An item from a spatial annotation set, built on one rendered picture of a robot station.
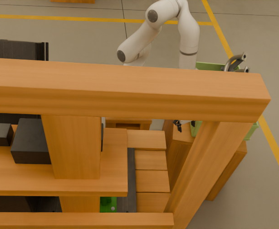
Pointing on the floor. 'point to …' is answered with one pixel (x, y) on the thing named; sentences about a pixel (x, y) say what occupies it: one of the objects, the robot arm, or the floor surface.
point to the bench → (151, 181)
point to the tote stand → (172, 163)
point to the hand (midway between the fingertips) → (186, 127)
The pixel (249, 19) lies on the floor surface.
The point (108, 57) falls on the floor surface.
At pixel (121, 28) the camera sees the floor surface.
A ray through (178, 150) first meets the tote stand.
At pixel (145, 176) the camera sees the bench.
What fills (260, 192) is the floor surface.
